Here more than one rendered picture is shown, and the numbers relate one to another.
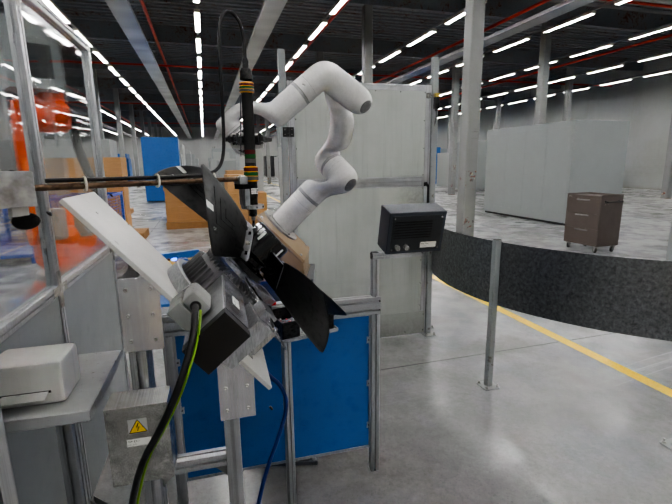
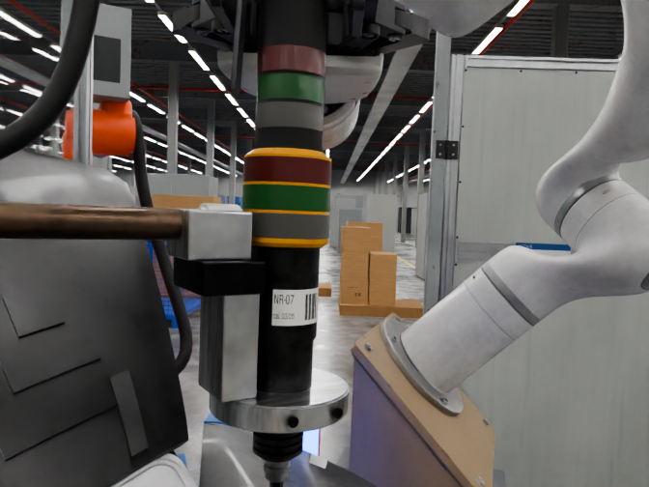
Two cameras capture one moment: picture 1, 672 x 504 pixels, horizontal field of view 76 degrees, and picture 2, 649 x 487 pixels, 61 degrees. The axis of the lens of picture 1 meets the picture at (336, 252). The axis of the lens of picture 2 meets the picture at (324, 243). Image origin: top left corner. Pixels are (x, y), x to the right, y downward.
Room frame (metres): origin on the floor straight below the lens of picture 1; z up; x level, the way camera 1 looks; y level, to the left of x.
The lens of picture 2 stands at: (1.08, 0.16, 1.40)
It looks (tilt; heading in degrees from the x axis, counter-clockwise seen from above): 3 degrees down; 17
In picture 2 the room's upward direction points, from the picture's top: 2 degrees clockwise
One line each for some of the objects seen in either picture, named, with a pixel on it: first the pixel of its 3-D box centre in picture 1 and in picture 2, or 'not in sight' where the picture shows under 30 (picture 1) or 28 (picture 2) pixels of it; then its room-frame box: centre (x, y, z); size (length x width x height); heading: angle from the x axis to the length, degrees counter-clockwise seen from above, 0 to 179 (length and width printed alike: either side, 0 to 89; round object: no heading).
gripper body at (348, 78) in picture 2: (246, 140); (305, 52); (1.44, 0.28, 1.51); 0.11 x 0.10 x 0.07; 15
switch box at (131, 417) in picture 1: (142, 434); not in sight; (1.03, 0.52, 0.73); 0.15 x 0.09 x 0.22; 105
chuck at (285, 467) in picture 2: not in sight; (277, 454); (1.34, 0.25, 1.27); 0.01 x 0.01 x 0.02
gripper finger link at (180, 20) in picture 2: not in sight; (237, 33); (1.40, 0.31, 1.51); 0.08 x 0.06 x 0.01; 124
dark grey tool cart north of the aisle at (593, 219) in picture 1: (593, 222); not in sight; (6.86, -4.11, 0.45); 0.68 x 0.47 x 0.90; 19
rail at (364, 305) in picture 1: (276, 314); not in sight; (1.71, 0.25, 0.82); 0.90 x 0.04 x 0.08; 105
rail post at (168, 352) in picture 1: (176, 424); not in sight; (1.60, 0.67, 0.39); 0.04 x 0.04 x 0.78; 15
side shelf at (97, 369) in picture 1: (60, 386); not in sight; (1.08, 0.76, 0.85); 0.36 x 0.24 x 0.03; 15
